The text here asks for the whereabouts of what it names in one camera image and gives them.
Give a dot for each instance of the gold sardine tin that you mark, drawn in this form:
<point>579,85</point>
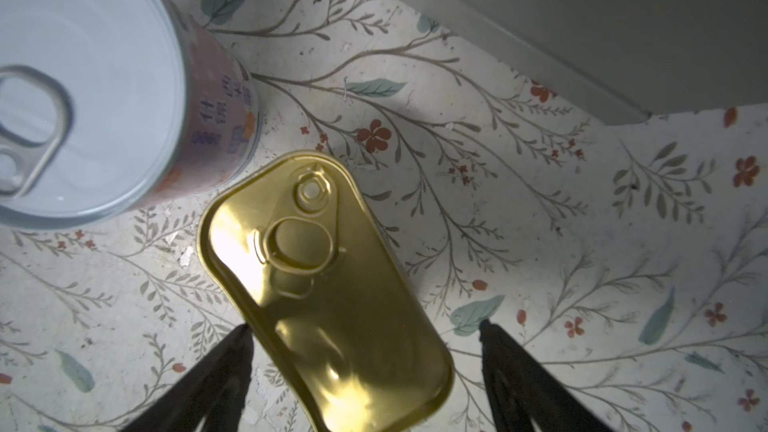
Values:
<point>299,255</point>

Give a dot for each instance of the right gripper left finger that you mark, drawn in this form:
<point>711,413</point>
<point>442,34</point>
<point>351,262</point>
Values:
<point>211,396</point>

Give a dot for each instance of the pink label can back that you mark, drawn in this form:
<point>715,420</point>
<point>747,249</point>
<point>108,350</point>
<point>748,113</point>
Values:
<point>112,105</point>

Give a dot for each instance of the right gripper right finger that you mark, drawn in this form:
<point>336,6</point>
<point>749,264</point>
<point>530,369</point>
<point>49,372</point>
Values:
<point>522,394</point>

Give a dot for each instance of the grey metal cabinet box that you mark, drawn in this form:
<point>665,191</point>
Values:
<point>623,61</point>

